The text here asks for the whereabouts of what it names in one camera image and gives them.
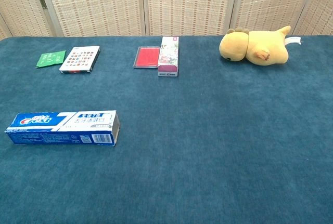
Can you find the blue white long package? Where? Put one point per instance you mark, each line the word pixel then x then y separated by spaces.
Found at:
pixel 62 128

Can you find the floral pink and white box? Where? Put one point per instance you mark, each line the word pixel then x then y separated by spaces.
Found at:
pixel 168 56

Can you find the white patterned card packet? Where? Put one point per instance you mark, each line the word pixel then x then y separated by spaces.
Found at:
pixel 80 59

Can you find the blue table cloth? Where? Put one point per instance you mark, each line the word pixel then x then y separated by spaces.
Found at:
pixel 182 135

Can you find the red clear plastic case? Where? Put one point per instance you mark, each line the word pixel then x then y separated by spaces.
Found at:
pixel 147 57

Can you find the woven folding screen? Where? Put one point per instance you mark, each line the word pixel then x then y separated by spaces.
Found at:
pixel 166 3

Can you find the yellow plush toy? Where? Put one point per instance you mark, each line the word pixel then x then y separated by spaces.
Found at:
pixel 257 47

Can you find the green sachet packet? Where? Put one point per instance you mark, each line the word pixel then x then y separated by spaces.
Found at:
pixel 50 58

